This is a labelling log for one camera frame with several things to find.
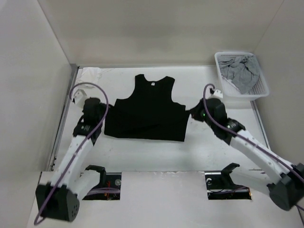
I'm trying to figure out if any metal table edge rail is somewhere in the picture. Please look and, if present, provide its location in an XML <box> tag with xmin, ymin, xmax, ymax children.
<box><xmin>45</xmin><ymin>64</ymin><xmax>79</xmax><ymax>171</ymax></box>

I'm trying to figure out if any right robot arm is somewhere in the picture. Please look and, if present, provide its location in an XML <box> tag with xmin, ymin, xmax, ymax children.
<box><xmin>189</xmin><ymin>98</ymin><xmax>304</xmax><ymax>211</ymax></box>

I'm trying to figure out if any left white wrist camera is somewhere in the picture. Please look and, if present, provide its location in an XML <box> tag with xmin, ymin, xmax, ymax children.
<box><xmin>72</xmin><ymin>89</ymin><xmax>88</xmax><ymax>108</ymax></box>

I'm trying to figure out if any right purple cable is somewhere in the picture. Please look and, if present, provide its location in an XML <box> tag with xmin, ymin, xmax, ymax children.
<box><xmin>203</xmin><ymin>83</ymin><xmax>304</xmax><ymax>183</ymax></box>

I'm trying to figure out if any purple cable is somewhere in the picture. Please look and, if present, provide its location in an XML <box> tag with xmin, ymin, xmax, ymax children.
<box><xmin>203</xmin><ymin>83</ymin><xmax>304</xmax><ymax>183</ymax></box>
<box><xmin>33</xmin><ymin>82</ymin><xmax>110</xmax><ymax>225</ymax></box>

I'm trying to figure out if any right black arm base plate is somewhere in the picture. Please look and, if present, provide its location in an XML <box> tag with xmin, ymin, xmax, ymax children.
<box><xmin>205</xmin><ymin>172</ymin><xmax>252</xmax><ymax>200</ymax></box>

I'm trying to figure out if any white folded tank top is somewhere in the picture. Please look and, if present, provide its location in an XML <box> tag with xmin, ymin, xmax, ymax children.
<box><xmin>76</xmin><ymin>67</ymin><xmax>102</xmax><ymax>88</ymax></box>

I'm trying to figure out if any white plastic laundry basket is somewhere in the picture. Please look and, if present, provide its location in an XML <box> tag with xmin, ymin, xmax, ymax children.
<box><xmin>214</xmin><ymin>51</ymin><xmax>269</xmax><ymax>102</ymax></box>

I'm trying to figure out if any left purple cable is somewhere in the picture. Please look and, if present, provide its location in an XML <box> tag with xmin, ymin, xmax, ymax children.
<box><xmin>33</xmin><ymin>82</ymin><xmax>110</xmax><ymax>225</ymax></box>

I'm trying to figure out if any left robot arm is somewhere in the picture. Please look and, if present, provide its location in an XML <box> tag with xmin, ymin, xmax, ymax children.
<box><xmin>34</xmin><ymin>98</ymin><xmax>108</xmax><ymax>226</ymax></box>

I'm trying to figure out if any black tank top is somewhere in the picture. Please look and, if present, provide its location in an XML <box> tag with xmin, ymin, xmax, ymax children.
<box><xmin>104</xmin><ymin>74</ymin><xmax>190</xmax><ymax>142</ymax></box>

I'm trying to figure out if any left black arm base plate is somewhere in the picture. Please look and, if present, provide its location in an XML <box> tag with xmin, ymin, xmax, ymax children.
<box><xmin>83</xmin><ymin>173</ymin><xmax>122</xmax><ymax>201</ymax></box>

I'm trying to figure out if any grey tank top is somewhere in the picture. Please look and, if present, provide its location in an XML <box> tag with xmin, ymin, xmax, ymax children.
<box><xmin>217</xmin><ymin>55</ymin><xmax>260</xmax><ymax>94</ymax></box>

